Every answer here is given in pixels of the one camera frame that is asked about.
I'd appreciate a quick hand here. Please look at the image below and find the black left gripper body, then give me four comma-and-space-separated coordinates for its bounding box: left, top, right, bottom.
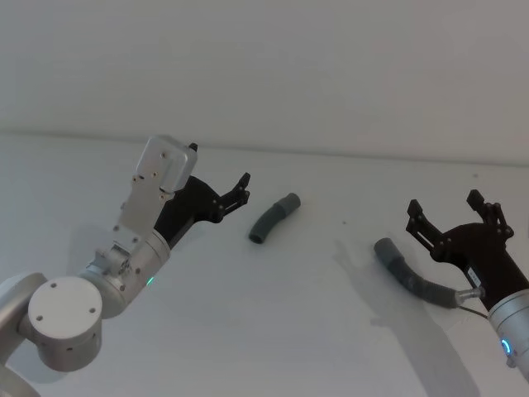
153, 175, 224, 251

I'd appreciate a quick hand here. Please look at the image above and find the white table cloth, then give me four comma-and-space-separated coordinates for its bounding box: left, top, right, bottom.
0, 131, 529, 397

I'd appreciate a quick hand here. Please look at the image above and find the long ribbed grey hose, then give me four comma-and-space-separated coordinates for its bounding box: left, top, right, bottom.
373, 237, 460, 309

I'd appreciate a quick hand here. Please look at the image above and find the thin cable with silver plug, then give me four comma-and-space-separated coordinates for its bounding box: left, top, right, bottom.
453, 287, 492, 320

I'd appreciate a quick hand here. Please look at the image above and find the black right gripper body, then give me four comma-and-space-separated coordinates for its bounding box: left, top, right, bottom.
429, 222, 529, 312

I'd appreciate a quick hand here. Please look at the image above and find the short curved grey hose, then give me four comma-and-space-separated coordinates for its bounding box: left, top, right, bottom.
248, 192, 302, 246

